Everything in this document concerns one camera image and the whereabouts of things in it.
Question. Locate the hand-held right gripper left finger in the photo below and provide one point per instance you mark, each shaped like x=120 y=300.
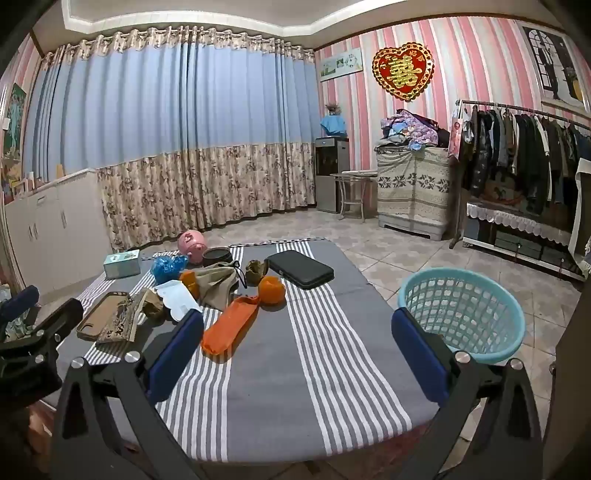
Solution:
x=178 y=355

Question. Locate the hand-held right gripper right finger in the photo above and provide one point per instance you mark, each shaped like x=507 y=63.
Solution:
x=420 y=355

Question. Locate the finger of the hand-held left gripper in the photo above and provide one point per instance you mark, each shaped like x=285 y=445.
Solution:
x=57 y=318
x=19 y=301

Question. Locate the light blue plastic basket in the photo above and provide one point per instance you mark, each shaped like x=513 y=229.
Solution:
x=461 y=314

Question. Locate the small orange peel piece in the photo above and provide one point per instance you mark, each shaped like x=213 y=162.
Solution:
x=189 y=284

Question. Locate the wooden cutting board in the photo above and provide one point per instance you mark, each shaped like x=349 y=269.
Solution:
x=99 y=316

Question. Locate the crumpled brown paper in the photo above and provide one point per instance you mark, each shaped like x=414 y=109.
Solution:
x=154 y=304

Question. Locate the orange pouch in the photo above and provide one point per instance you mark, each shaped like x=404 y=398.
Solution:
x=228 y=325

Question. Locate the beige cloth bag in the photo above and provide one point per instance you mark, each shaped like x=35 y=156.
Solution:
x=217 y=284

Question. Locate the teal tissue box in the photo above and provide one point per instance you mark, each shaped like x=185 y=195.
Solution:
x=121 y=264

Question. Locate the blue mesh bath sponge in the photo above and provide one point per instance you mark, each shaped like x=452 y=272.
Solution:
x=168 y=268

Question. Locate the white low cabinet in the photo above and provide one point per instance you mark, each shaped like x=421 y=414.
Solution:
x=69 y=221

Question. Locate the black cup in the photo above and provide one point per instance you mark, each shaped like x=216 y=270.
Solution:
x=217 y=256

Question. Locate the grey striped blanket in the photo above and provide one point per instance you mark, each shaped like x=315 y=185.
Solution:
x=286 y=378

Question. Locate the pink pig cup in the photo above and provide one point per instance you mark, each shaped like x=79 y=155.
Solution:
x=191 y=244

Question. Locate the peeled orange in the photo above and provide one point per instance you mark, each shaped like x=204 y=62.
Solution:
x=271 y=290

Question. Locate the tan board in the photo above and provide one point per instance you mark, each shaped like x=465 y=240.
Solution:
x=60 y=170

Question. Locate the low dark cabinet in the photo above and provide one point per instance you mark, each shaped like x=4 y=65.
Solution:
x=517 y=244

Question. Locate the black flat case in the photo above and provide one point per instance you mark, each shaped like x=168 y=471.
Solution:
x=300 y=270

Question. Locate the cabinet under patterned cloth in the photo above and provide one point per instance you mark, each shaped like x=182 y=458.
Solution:
x=413 y=194

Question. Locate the white lace cloth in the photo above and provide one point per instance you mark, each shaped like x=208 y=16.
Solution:
x=512 y=219

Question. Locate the small metal folding table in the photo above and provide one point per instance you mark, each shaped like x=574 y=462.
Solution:
x=353 y=176

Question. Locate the grey water dispenser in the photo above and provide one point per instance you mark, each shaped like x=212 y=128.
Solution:
x=334 y=180

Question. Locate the beige hanging cloth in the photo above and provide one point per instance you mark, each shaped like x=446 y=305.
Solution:
x=582 y=207

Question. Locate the pink hanging bag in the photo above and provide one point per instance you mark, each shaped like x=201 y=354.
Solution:
x=456 y=134

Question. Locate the pile of clothes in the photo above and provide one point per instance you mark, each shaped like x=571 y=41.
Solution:
x=413 y=129

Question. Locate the row of hanging clothes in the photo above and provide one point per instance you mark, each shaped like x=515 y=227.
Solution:
x=521 y=152

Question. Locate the blue and floral curtain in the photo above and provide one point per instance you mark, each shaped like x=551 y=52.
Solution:
x=184 y=115

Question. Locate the blue cloth bundle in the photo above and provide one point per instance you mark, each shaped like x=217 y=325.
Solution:
x=334 y=123

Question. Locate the metal clothes rack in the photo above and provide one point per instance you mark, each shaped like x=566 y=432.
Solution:
x=508 y=109

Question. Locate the framed window picture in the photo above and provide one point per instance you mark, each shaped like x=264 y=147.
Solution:
x=554 y=64

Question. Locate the colourful wall poster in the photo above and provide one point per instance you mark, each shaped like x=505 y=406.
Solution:
x=14 y=115

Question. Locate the red heart wall decoration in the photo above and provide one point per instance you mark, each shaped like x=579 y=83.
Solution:
x=404 y=69

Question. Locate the landscape wall picture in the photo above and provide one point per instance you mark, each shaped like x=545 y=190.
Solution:
x=341 y=63

